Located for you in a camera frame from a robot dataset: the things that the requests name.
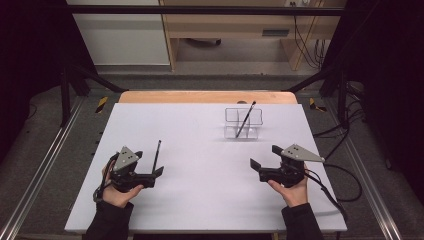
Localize yellow black floor tape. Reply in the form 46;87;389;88
308;97;328;113
94;96;110;114

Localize thin black makeup brush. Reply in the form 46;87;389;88
152;139;163;175
235;100;257;139

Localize person's left hand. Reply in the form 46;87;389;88
101;159;145;209

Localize black hanging desk cables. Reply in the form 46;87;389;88
292;2;329;70

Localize black floor cable bundle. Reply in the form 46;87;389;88
313;81;366;161

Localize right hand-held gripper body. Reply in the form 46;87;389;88
259;143;326;189

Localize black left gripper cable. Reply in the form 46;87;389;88
93;153;120;204

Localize black metal stand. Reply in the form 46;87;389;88
59;63;129;128
285;64;350;129

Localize aluminium floor rail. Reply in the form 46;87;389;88
0;96;86;240
324;98;403;240

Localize black looped floor cable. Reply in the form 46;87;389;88
323;162;363;203

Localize person's right hand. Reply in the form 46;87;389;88
267;163;309;208

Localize black horizontal frame bar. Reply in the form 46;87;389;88
64;4;346;17

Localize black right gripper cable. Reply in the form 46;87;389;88
304;168;348;223

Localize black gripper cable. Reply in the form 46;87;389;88
93;153;120;204
304;168;348;223

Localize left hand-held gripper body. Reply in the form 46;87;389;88
109;145;157;194

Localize white cabinet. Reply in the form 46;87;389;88
66;0;171;66

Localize clear plastic divided organizer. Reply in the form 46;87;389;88
223;107;264;141

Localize light wooden desk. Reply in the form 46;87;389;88
159;0;348;72

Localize black curtain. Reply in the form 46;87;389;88
321;0;424;201
0;0;98;161

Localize white power strip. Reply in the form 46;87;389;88
285;0;323;8

